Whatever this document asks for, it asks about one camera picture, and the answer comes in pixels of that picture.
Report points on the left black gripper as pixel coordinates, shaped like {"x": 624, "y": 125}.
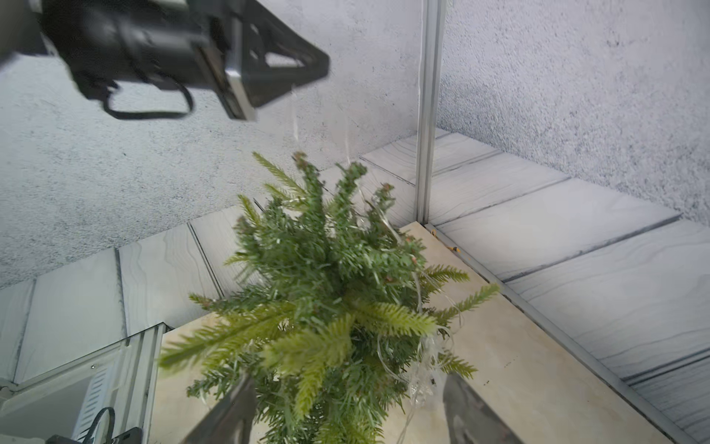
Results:
{"x": 239, "y": 50}

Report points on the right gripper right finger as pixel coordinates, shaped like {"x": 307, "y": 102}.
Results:
{"x": 470, "y": 419}

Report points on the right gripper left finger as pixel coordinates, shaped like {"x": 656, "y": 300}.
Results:
{"x": 231, "y": 419}

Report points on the fern tree wooden base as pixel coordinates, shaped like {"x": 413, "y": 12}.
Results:
{"x": 333, "y": 320}

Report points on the beige table mat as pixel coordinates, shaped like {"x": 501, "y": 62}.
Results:
{"x": 538, "y": 389}

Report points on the aluminium front rail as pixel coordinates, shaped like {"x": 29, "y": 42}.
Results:
{"x": 65, "y": 401}

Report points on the aluminium corner post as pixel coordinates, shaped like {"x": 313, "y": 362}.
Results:
{"x": 433, "y": 30}

